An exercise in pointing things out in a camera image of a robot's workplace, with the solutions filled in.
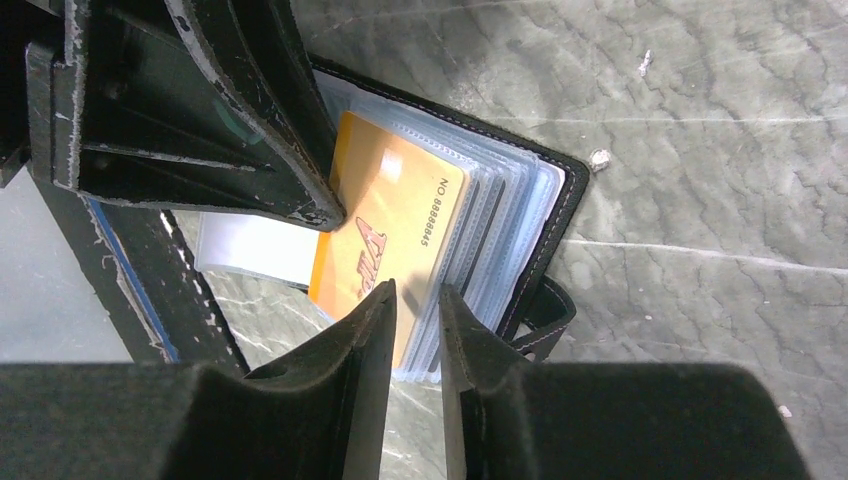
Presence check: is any gold VIP card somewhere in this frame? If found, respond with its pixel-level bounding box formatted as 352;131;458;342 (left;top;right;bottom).
308;111;469;369

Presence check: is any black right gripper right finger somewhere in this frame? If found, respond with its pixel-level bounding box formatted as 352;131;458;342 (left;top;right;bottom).
439;286;809;479

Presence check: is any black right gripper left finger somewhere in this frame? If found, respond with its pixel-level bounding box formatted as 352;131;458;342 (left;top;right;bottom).
1;281;397;479

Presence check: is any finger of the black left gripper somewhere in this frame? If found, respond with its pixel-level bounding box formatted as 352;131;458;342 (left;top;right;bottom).
26;1;345;232

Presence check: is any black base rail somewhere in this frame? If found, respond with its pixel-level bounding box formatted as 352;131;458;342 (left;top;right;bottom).
1;173;249;374

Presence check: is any black leather card holder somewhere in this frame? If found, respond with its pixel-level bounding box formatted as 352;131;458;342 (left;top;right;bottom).
195;60;588;382

